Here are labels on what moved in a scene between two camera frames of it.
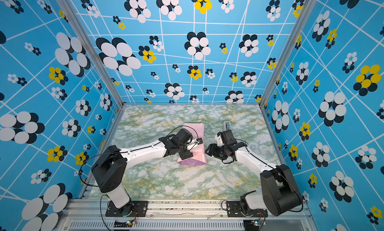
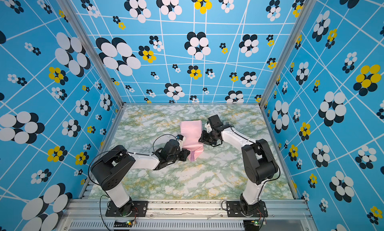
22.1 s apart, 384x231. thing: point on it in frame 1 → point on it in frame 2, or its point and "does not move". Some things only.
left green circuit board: x=123 y=223 does not move
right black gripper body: x=220 y=151 → x=209 y=138
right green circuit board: x=251 y=224 does not move
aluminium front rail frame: x=280 y=215 does not move
